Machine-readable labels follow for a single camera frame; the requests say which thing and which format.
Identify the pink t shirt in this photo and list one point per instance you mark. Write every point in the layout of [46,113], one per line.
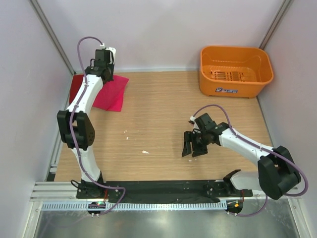
[110,98]

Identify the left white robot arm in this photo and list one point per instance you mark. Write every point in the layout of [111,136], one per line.
[76,129]

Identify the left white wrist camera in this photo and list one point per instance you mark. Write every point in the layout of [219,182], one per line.
[110,53]

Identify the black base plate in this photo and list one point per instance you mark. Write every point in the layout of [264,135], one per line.
[161,192]

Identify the white slotted cable duct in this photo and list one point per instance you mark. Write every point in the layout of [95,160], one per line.
[100,207]

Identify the orange plastic basket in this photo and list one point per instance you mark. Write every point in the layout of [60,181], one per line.
[230,71]

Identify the aluminium frame rail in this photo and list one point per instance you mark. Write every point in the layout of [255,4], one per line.
[65,190]

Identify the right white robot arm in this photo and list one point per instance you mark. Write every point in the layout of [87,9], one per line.
[275,174]

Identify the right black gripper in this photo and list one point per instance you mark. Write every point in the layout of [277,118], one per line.
[187,148]

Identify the folded dark red t shirt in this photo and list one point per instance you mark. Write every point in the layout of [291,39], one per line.
[75,86]

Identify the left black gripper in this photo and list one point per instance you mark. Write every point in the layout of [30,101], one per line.
[112,67]

